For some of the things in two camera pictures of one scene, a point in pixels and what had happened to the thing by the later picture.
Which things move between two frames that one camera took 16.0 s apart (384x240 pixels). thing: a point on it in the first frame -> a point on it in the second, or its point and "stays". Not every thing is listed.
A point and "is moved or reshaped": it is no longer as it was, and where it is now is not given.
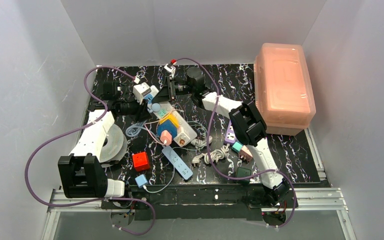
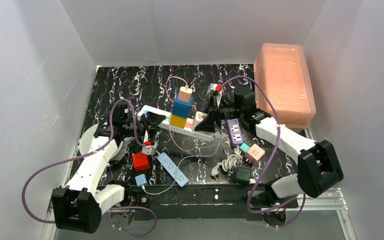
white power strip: x=186 y=133 is moved or reshaped
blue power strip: x=172 y=156 -> x=173 y=170
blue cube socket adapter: x=168 y=125 -> x=180 y=109
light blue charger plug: x=141 y=181 stays
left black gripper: x=141 y=110 -> x=148 y=123
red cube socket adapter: x=141 y=161 stays
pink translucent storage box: x=284 y=90 stays
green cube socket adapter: x=242 y=172 stays
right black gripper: x=170 y=91 -> x=214 y=112
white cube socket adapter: x=185 y=134 -> x=199 y=117
